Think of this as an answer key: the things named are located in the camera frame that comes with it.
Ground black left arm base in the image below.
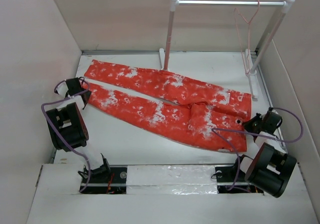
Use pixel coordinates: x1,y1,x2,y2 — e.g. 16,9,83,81
78,154,128,195

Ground red white tie-dye trousers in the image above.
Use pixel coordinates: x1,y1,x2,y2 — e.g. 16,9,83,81
84,60,252,152

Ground pink wire hanger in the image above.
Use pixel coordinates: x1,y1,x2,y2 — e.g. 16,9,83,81
233,0,260,75

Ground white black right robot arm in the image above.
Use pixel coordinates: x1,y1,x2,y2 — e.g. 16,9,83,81
231,107,297,198

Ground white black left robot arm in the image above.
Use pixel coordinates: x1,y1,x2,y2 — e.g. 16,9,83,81
41,77,112,183

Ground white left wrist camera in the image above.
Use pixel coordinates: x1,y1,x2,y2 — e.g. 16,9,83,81
54,81,68,98

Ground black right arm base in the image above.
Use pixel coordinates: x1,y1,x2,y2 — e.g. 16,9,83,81
211,159,264,194

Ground white clothes rack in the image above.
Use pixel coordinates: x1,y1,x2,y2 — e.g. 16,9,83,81
159,0,296,100

